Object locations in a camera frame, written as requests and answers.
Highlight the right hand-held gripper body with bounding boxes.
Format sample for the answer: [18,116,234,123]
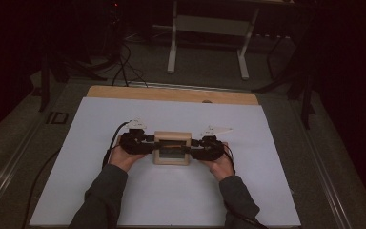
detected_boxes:
[192,125,234,162]

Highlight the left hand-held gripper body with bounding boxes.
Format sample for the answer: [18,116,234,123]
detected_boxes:
[119,118,150,156]

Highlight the wooden picture frame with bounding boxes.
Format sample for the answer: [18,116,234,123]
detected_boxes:
[152,130,193,167]

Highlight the person's left hand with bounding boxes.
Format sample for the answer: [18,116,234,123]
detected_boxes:
[108,135,148,174]

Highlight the person's right hand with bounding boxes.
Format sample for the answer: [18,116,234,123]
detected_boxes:
[202,143,236,183]

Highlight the black floor socket box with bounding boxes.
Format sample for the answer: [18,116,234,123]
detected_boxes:
[46,111,70,125]

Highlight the black metal stand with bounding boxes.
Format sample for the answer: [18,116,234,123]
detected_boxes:
[252,30,318,131]
[38,47,109,113]

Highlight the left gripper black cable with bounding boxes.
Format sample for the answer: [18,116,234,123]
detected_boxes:
[101,120,132,170]

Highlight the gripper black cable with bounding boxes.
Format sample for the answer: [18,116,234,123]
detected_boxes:
[222,145,237,177]
[101,120,132,170]

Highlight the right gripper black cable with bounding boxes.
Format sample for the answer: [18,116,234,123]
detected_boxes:
[222,145,237,177]

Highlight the metal floor rail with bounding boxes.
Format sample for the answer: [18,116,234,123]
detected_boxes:
[127,80,253,94]
[0,118,47,219]
[294,94,355,229]

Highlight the black floor cables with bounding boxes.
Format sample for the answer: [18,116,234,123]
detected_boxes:
[111,40,150,88]

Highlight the thin black floor cable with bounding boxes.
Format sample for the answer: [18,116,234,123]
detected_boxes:
[21,147,62,229]

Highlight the white metal desk frame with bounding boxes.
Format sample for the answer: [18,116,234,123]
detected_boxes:
[152,0,296,81]

